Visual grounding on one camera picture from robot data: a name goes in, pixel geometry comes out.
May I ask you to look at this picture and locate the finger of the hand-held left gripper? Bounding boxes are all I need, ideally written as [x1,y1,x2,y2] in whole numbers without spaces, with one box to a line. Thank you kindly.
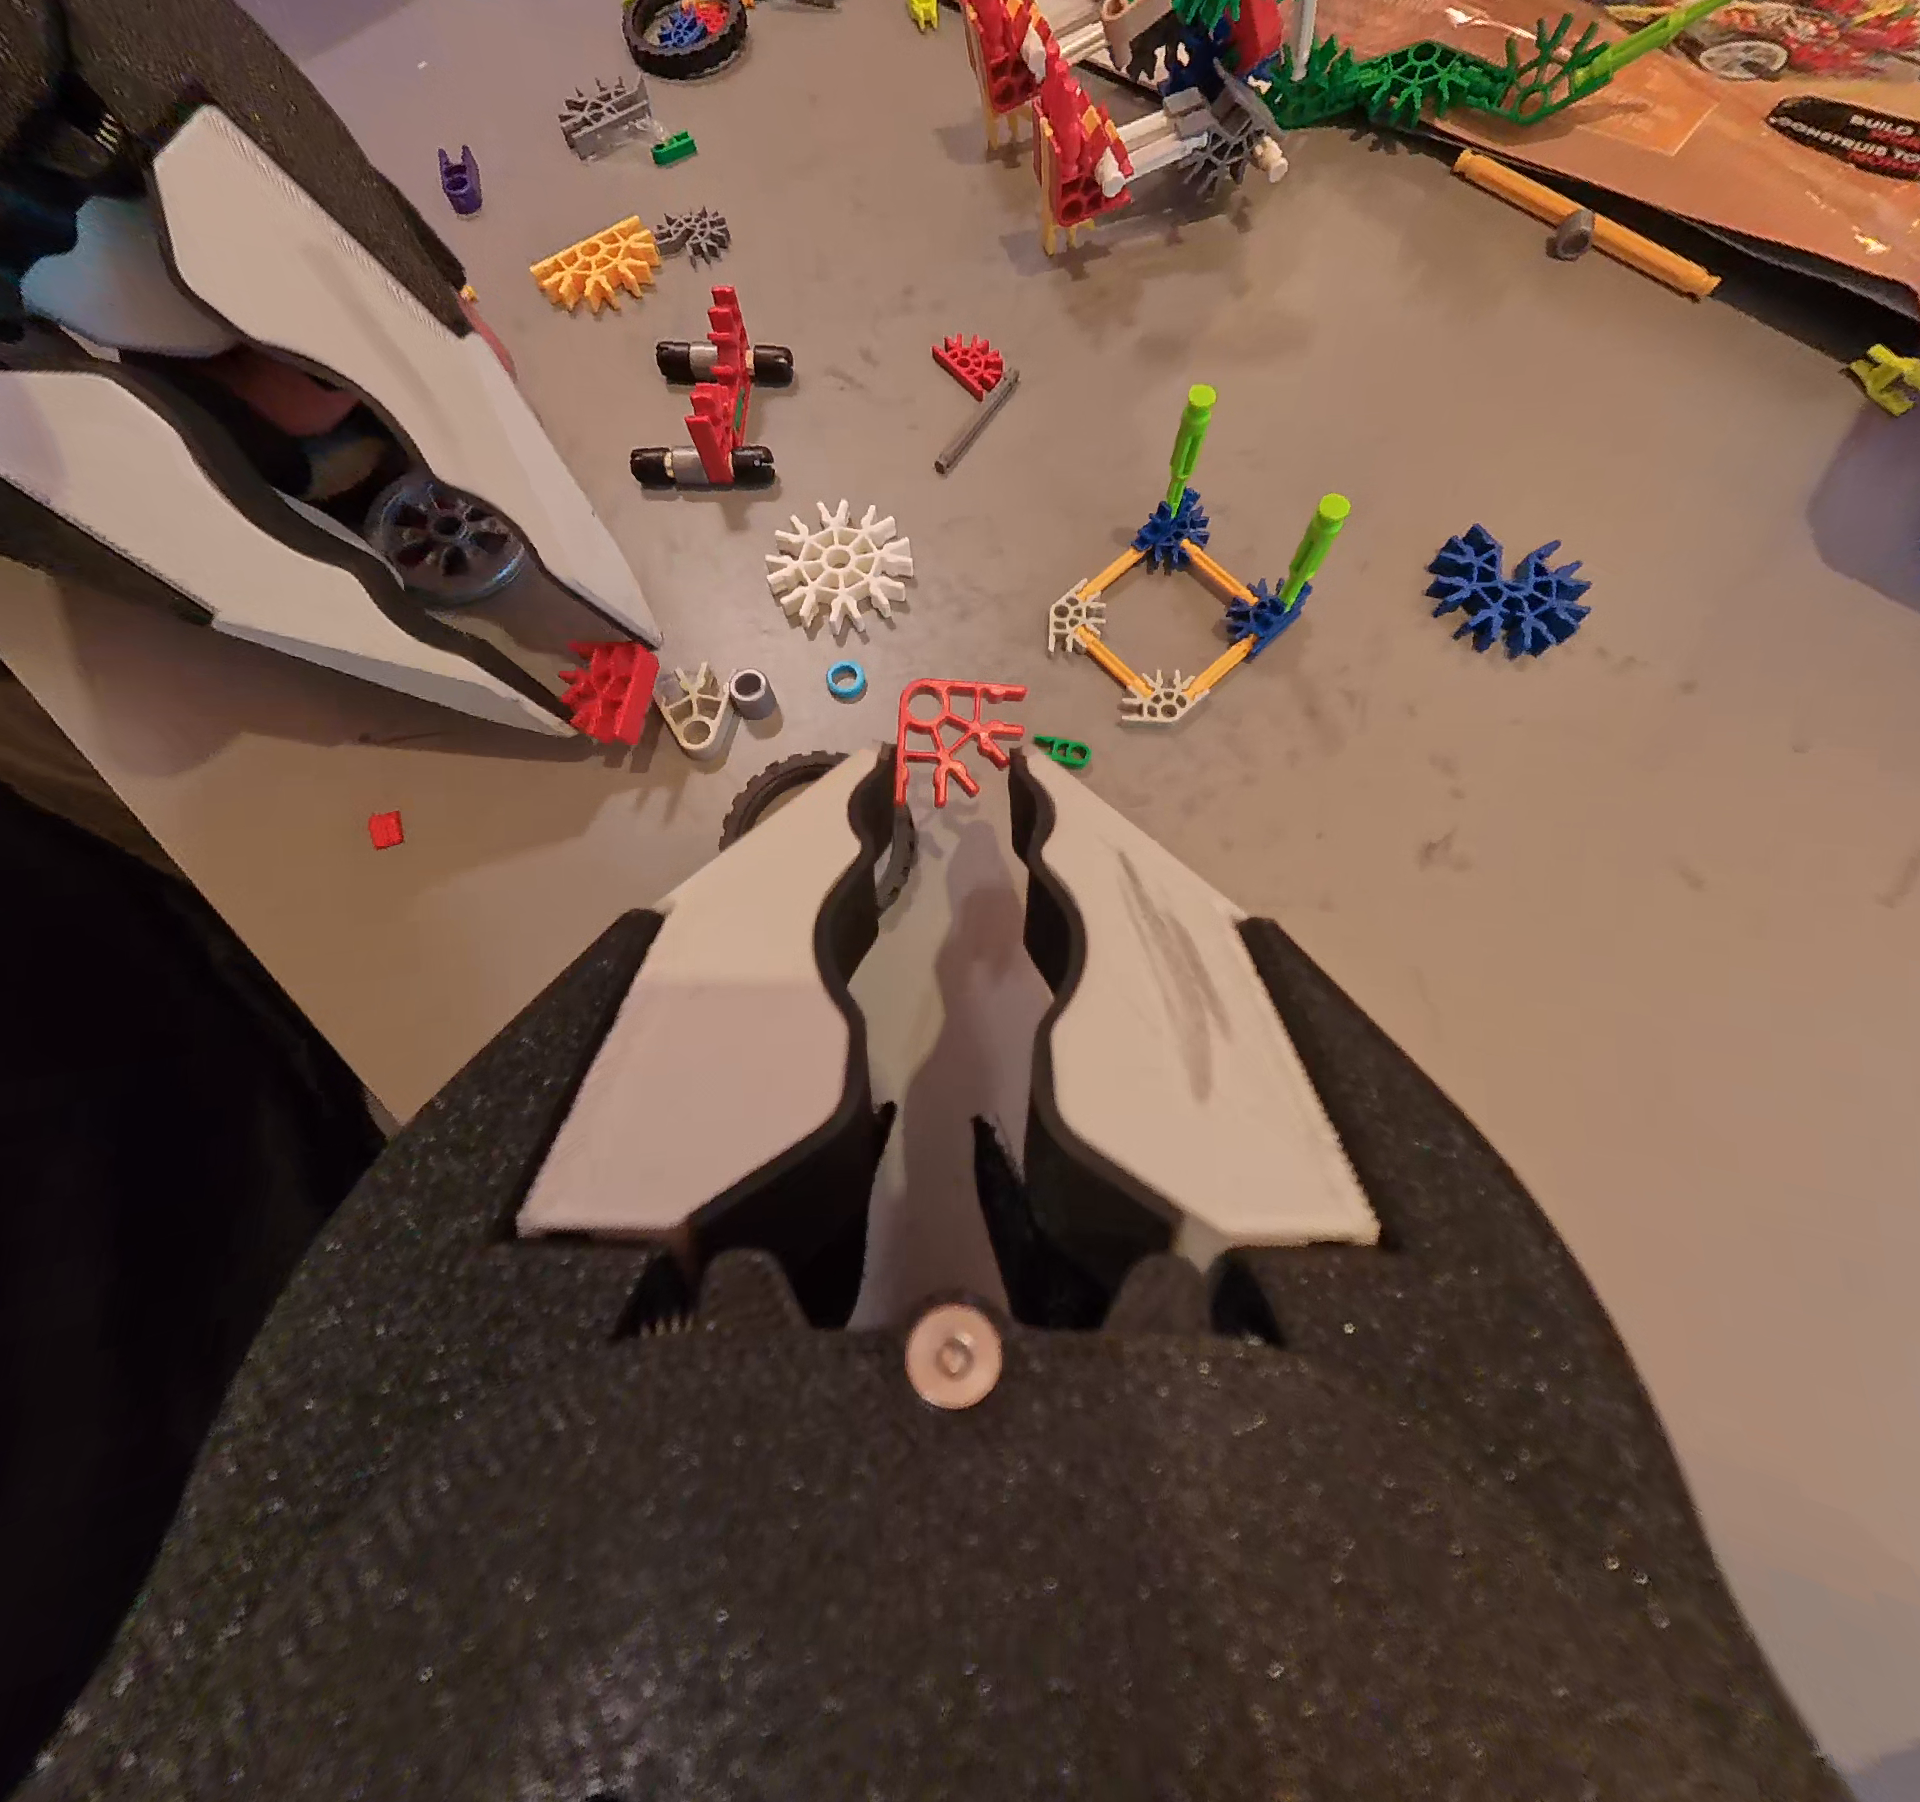
[0,358,584,741]
[23,103,665,656]

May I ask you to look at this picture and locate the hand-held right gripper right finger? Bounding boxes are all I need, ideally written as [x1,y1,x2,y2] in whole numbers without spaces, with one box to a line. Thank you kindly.
[1005,749,1382,1287]

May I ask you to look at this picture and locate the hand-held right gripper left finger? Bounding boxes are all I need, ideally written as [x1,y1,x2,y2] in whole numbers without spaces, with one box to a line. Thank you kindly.
[516,745,902,1287]

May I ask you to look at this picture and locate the silver toy wheel hub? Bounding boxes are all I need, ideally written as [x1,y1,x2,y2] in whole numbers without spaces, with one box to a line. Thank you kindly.
[362,472,530,612]

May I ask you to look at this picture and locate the yellow toy connector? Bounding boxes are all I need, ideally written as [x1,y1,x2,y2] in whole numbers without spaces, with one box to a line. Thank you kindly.
[527,213,665,316]

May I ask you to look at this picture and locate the black toy tyre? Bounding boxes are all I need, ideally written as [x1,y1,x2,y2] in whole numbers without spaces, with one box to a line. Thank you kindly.
[721,751,920,921]

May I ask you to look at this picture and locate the red toy axle assembly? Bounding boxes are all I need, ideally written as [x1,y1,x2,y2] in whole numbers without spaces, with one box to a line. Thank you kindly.
[627,287,797,494]

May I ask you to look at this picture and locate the light grey toy connector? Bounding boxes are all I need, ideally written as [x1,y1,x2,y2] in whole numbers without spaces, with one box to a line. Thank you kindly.
[654,660,734,758]

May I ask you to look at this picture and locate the black tyre with colourful hub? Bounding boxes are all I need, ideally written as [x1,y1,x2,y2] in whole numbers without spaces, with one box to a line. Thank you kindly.
[621,0,751,82]

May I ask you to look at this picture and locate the white snowflake toy connector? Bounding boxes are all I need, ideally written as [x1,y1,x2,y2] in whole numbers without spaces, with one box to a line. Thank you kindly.
[765,499,916,639]

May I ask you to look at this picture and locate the blue double toy connector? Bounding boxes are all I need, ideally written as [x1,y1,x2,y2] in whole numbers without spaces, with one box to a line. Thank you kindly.
[1425,526,1594,660]

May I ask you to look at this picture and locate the grey toy rod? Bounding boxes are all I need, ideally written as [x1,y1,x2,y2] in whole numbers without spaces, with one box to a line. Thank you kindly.
[936,369,1021,477]

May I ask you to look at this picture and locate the long yellow toy rod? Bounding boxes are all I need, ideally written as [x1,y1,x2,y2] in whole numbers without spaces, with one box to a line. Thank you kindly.
[1448,148,1724,301]

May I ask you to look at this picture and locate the printed toy package bag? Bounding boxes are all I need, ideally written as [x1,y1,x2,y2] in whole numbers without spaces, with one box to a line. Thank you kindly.
[1304,0,1920,328]

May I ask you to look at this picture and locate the square toy rod frame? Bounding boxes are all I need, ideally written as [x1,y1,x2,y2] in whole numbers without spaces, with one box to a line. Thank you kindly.
[1047,383,1351,727]

